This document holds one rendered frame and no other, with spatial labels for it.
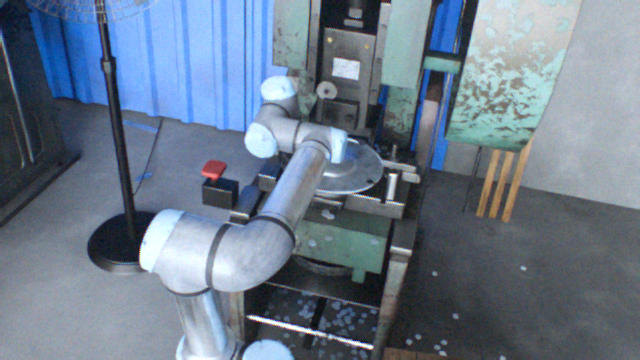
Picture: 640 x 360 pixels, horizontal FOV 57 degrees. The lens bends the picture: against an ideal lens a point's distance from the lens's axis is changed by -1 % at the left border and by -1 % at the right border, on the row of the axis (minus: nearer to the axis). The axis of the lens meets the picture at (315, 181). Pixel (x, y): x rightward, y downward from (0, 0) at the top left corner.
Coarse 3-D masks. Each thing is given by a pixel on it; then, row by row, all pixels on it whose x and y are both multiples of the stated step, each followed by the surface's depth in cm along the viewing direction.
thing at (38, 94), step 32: (0, 0) 208; (0, 32) 236; (32, 32) 256; (0, 64) 242; (32, 64) 261; (0, 96) 246; (32, 96) 265; (0, 128) 253; (32, 128) 272; (0, 160) 257; (32, 160) 272; (64, 160) 294; (0, 192) 260; (32, 192) 272; (0, 224) 255
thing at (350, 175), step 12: (348, 144) 182; (348, 156) 176; (360, 156) 177; (372, 156) 178; (336, 168) 170; (348, 168) 171; (360, 168) 172; (372, 168) 173; (324, 180) 166; (336, 180) 167; (348, 180) 167; (360, 180) 167; (324, 192) 162; (336, 192) 161; (348, 192) 162
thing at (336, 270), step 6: (294, 258) 200; (300, 258) 195; (312, 258) 208; (300, 264) 199; (306, 264) 195; (312, 264) 193; (318, 264) 192; (324, 264) 206; (330, 264) 207; (336, 264) 207; (312, 270) 196; (318, 270) 195; (324, 270) 194; (330, 270) 193; (336, 270) 193; (342, 270) 194; (348, 270) 194
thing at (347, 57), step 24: (336, 24) 157; (360, 24) 156; (336, 48) 157; (360, 48) 156; (336, 72) 161; (360, 72) 160; (336, 96) 165; (360, 96) 164; (336, 120) 166; (360, 120) 168
